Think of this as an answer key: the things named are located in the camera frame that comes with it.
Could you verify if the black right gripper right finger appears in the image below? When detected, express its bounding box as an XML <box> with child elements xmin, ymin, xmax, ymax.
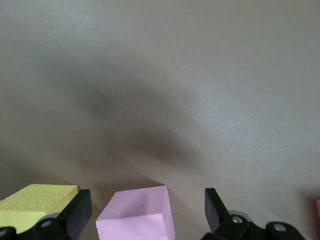
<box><xmin>201</xmin><ymin>187</ymin><xmax>305</xmax><ymax>240</ymax></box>

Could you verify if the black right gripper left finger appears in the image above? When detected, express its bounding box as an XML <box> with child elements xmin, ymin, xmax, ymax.
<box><xmin>0</xmin><ymin>189</ymin><xmax>93</xmax><ymax>240</ymax></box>

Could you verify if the yellow foam cube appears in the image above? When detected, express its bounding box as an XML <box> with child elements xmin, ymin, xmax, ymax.
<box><xmin>0</xmin><ymin>184</ymin><xmax>81</xmax><ymax>229</ymax></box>

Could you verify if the dented pink foam cube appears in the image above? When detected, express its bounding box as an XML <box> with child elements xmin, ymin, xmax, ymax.
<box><xmin>95</xmin><ymin>184</ymin><xmax>174</xmax><ymax>240</ymax></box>

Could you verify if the brown table cover sheet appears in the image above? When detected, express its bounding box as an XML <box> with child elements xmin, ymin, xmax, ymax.
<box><xmin>0</xmin><ymin>0</ymin><xmax>320</xmax><ymax>240</ymax></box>

